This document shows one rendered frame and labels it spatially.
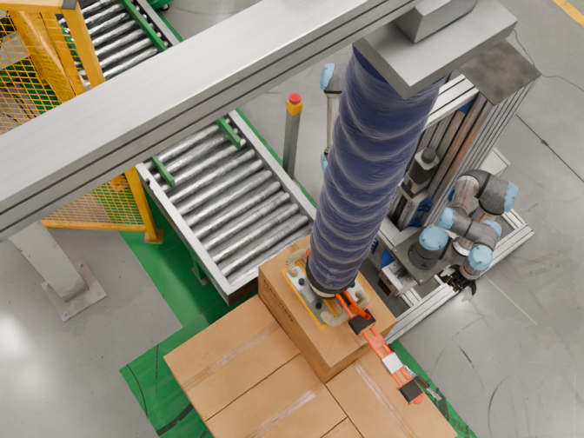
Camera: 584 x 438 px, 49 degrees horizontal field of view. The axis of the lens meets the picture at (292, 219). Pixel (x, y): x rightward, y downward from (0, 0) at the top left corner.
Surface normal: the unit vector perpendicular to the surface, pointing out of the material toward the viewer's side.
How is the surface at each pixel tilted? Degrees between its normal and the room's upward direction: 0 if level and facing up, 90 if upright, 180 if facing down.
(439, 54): 0
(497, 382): 0
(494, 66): 0
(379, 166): 78
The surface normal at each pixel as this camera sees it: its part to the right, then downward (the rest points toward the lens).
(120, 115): 0.05, -0.42
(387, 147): -0.05, 0.74
